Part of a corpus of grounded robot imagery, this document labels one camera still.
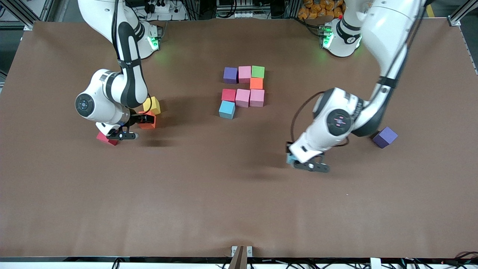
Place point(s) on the yellow foam cube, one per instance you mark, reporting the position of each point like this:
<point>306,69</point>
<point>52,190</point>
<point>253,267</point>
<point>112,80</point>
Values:
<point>154,105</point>

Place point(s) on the light blue foam cube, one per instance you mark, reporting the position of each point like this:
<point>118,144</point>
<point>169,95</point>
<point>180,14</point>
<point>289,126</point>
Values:
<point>226,109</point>
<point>290,158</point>

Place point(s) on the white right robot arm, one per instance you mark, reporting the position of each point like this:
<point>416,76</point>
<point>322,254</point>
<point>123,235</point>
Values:
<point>127,82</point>

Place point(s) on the aluminium frame post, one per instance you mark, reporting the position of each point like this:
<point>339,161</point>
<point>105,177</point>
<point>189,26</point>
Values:
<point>461,14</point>
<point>18,15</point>

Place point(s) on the orange mesh bag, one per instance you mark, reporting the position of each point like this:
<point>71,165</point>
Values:
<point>317,9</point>

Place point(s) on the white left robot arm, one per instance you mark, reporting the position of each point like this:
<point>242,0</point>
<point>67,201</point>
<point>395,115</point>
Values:
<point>388,37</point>

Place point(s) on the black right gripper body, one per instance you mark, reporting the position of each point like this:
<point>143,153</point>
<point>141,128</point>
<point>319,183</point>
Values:
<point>135,119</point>

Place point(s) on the white power strip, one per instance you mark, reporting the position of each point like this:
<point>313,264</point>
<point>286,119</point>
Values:
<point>162,6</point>
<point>242,15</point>

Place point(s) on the purple foam cube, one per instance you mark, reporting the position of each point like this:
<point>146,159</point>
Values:
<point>385,136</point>
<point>230,75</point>

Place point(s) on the lilac pink foam cube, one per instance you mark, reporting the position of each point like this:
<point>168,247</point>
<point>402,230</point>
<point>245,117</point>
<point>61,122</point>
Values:
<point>244,74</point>
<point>242,98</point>

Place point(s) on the metal bracket with wedge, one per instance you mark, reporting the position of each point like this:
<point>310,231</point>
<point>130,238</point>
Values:
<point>239,261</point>

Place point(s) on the green foam cube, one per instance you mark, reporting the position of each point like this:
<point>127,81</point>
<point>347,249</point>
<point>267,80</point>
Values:
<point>258,71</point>

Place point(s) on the white tag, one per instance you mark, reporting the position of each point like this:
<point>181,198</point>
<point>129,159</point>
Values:
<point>375,263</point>

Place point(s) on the orange foam cube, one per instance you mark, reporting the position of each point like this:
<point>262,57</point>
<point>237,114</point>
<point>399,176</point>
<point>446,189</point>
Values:
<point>256,83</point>
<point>149,125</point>

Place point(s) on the red foam cube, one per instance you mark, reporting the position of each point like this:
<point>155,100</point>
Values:
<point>228,95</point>
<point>106,140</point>

